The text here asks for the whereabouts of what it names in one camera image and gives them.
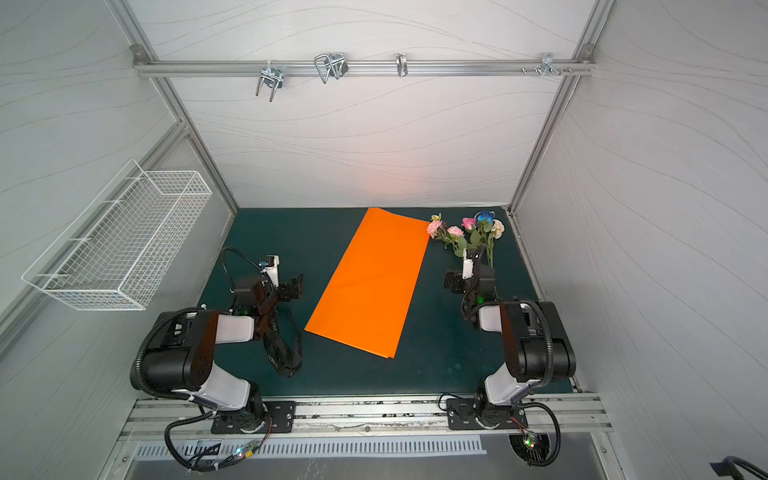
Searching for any blue fake flower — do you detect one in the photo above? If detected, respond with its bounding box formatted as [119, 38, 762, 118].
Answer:
[472, 211, 505, 267]

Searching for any metal hook clamp middle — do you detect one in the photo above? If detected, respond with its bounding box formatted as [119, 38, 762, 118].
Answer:
[314, 52, 349, 84]

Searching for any metal hook clamp left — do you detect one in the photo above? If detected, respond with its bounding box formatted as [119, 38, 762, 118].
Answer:
[255, 64, 284, 102]

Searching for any magenta fake rose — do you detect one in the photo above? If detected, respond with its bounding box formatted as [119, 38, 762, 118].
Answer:
[462, 217, 482, 250]

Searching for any white slotted cable duct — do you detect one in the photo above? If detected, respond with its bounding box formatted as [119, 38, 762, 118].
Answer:
[133, 435, 487, 461]

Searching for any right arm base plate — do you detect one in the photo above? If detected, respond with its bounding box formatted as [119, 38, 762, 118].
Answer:
[438, 397, 528, 432]

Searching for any aluminium crossbar rail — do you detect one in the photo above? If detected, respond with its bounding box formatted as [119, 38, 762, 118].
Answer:
[134, 57, 597, 78]

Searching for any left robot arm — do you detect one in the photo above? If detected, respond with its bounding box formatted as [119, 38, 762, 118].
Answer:
[130, 272, 304, 433]

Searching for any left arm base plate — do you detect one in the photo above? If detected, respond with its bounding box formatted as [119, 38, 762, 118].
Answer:
[211, 401, 297, 435]

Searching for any green table mat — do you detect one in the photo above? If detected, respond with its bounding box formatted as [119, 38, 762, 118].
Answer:
[215, 208, 504, 396]

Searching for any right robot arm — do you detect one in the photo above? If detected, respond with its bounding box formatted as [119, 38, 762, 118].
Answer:
[444, 265, 577, 429]

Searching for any black printed ribbon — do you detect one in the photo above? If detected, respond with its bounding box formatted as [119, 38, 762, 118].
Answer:
[263, 307, 303, 378]

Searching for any left black cable conduit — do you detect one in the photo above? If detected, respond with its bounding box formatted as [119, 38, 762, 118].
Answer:
[163, 409, 274, 473]

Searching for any aluminium front rail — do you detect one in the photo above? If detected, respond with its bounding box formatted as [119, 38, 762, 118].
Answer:
[118, 393, 613, 441]

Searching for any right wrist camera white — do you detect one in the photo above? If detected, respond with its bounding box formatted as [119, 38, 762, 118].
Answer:
[461, 249, 474, 280]

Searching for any metal bracket clamp right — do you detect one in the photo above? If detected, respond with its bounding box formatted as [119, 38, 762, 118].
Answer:
[520, 53, 573, 77]

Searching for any orange wrapping paper sheet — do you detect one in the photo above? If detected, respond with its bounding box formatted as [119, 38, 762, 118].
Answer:
[305, 208, 430, 358]

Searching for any light pink fake rose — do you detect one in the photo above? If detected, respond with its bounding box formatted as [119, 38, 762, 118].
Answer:
[426, 214, 459, 258]

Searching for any metal ring clamp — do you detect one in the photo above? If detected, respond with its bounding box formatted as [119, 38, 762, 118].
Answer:
[395, 53, 408, 78]

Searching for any metal hook clamp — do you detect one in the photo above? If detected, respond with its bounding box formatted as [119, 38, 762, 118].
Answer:
[255, 64, 284, 102]
[314, 52, 349, 84]

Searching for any white wire basket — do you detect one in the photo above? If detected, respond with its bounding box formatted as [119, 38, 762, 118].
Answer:
[21, 160, 212, 311]

